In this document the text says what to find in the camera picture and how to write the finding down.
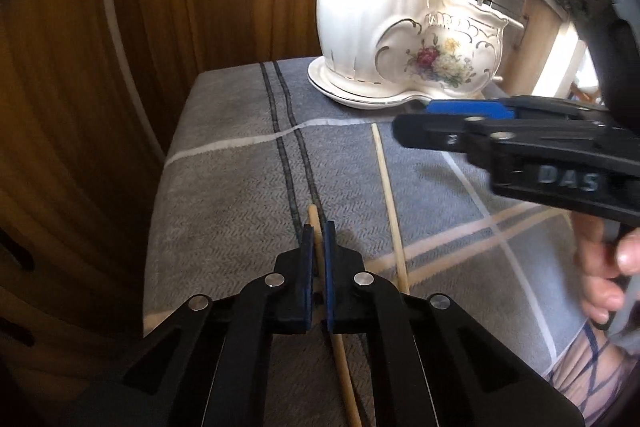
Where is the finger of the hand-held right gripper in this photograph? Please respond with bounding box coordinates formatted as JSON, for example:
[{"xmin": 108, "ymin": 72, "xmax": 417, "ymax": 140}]
[
  {"xmin": 427, "ymin": 96, "xmax": 614, "ymax": 124},
  {"xmin": 392, "ymin": 113, "xmax": 619, "ymax": 168}
]

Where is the wooden chopstick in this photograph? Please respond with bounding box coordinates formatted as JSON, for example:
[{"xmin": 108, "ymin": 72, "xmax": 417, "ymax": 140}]
[
  {"xmin": 371, "ymin": 123, "xmax": 412, "ymax": 296},
  {"xmin": 306, "ymin": 204, "xmax": 362, "ymax": 427}
]

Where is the person's right hand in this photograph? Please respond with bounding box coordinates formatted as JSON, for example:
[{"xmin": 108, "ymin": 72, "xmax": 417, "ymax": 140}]
[{"xmin": 570, "ymin": 212, "xmax": 640, "ymax": 333}]

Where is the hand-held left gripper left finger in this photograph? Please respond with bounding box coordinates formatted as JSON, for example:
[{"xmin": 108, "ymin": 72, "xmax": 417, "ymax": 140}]
[{"xmin": 120, "ymin": 223, "xmax": 317, "ymax": 427}]

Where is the white ceramic double utensil holder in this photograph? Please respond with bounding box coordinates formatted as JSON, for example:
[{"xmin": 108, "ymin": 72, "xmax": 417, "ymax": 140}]
[{"xmin": 306, "ymin": 0, "xmax": 511, "ymax": 110}]

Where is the person's patterned clothing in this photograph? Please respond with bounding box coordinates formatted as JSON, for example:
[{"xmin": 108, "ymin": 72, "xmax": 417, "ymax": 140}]
[{"xmin": 545, "ymin": 322, "xmax": 637, "ymax": 427}]

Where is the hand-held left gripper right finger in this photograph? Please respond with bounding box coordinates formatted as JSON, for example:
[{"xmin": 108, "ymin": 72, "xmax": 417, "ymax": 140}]
[{"xmin": 322, "ymin": 221, "xmax": 585, "ymax": 427}]

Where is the wooden cabinet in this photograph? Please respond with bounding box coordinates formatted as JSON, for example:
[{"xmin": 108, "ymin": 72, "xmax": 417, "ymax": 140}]
[{"xmin": 0, "ymin": 0, "xmax": 381, "ymax": 343}]

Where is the grey checked cloth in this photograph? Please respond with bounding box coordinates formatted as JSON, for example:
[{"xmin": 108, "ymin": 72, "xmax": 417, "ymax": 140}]
[{"xmin": 142, "ymin": 57, "xmax": 591, "ymax": 427}]

